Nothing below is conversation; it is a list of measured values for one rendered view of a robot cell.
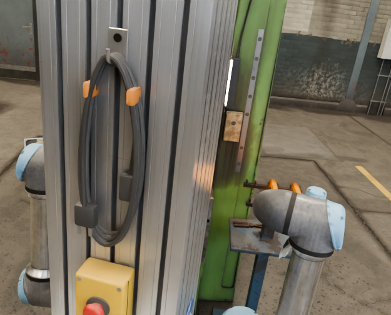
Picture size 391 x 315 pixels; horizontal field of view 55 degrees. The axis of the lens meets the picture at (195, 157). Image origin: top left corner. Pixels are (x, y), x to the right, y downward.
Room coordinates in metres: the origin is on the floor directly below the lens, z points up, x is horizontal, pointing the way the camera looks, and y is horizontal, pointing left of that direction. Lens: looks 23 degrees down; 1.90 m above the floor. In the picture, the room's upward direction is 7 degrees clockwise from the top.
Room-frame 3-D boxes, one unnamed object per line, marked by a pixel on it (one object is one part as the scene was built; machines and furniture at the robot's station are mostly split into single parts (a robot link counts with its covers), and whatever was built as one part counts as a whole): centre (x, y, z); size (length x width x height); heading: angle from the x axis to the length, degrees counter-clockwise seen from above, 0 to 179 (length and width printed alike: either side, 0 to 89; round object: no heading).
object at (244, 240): (1.74, -0.43, 0.75); 0.40 x 0.30 x 0.02; 89
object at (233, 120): (2.01, -0.19, 1.27); 0.09 x 0.02 x 0.17; 93
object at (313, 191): (1.28, -0.47, 1.23); 0.09 x 0.08 x 0.11; 162
